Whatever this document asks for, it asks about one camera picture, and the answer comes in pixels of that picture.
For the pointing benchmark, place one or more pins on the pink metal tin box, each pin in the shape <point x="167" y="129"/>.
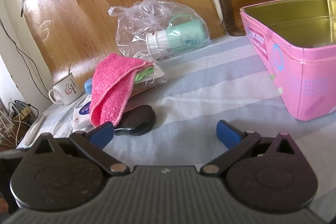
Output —
<point x="302" y="77"/>

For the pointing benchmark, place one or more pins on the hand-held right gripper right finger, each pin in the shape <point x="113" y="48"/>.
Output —
<point x="227" y="134"/>

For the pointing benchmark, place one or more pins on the green cup with white lid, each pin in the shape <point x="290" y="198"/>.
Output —
<point x="181" y="37"/>

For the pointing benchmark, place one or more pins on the green cloth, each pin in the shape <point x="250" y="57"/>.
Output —
<point x="155" y="74"/>

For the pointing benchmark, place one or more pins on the pink knitted cloth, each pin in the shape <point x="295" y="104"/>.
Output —
<point x="113" y="87"/>

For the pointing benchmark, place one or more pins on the clear plastic bag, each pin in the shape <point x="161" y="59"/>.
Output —
<point x="131" y="29"/>

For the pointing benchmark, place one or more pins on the white tissue packet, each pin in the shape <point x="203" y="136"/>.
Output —
<point x="81" y="113"/>

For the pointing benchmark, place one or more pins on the blue plastic case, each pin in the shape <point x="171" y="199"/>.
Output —
<point x="88" y="86"/>

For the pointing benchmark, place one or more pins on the power strip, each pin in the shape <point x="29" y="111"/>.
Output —
<point x="23" y="112"/>

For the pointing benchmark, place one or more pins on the white enamel mug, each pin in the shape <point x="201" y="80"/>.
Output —
<point x="67" y="90"/>

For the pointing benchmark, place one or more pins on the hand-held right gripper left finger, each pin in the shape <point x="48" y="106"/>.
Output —
<point x="101" y="134"/>

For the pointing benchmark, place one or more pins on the black round case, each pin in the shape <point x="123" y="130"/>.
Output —
<point x="136" y="119"/>

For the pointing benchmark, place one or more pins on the wooden board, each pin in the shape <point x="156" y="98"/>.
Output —
<point x="92" y="3"/>

